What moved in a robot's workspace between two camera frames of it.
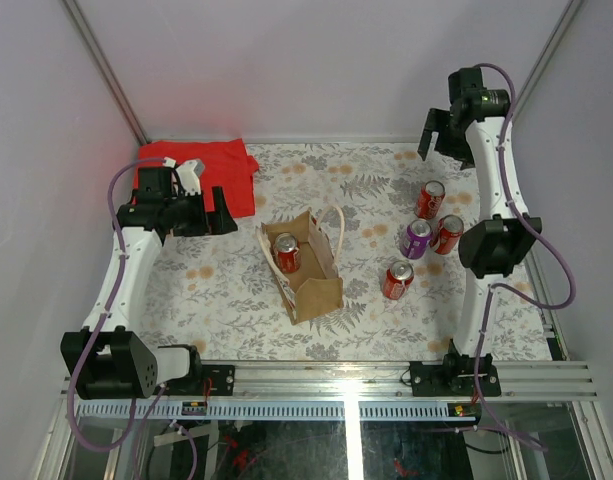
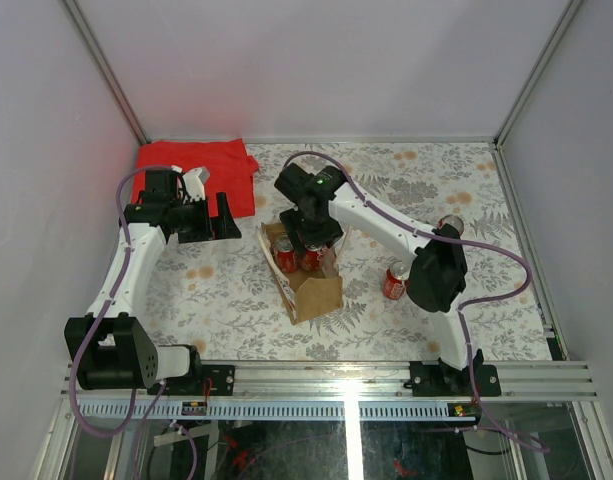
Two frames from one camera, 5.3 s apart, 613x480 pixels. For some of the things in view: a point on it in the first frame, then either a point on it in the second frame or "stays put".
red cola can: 287,253 stays put
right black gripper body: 452,144 to 313,231
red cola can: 430,199 to 312,258
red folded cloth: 227,165 stays put
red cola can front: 398,279 stays put
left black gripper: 219,221 stays put
